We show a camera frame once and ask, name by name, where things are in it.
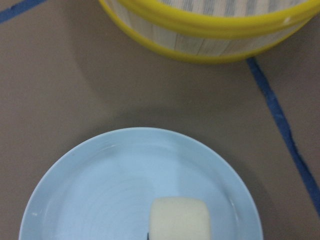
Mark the white steamed bun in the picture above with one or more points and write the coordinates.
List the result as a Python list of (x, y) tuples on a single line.
[(179, 218)]

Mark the yellow rimmed steamer basket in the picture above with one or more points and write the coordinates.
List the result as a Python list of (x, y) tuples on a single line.
[(210, 31)]

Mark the light blue plate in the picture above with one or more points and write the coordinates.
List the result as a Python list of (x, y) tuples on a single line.
[(103, 188)]

